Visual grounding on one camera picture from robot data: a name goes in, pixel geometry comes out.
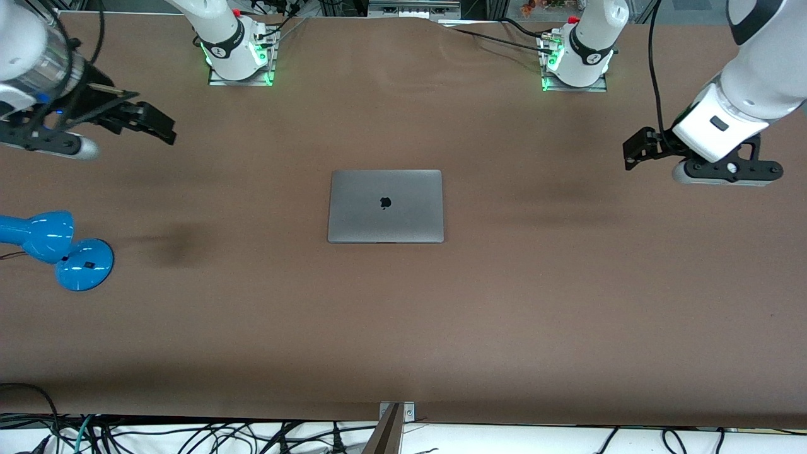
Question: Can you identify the silver grey laptop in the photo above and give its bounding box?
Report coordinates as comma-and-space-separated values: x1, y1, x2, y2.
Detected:
327, 169, 444, 244

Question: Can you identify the blue desk lamp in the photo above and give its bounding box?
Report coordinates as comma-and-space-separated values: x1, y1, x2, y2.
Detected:
0, 211, 115, 292

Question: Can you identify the grey power unit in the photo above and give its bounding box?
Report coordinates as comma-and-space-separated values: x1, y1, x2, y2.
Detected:
368, 0, 462, 20

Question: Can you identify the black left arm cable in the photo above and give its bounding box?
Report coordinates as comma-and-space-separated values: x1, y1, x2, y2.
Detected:
647, 0, 670, 136

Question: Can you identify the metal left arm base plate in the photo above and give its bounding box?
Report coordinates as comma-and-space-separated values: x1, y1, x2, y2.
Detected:
541, 35, 610, 93

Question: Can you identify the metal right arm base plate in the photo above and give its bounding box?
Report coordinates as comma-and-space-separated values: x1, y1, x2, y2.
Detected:
207, 25, 277, 87

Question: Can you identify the black table cable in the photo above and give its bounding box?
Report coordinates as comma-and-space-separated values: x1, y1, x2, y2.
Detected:
441, 18, 550, 57

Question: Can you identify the black looped floor cable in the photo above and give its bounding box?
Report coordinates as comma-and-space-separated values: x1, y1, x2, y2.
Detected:
0, 382, 61, 454

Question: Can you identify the teal floor cable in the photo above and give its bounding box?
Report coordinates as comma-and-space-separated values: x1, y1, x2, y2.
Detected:
74, 414, 96, 454

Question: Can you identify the metal table edge bracket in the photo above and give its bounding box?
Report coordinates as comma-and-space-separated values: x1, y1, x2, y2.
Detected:
378, 402, 415, 422

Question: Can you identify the dark camera post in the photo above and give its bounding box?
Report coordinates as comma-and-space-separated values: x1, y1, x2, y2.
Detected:
362, 404, 405, 454

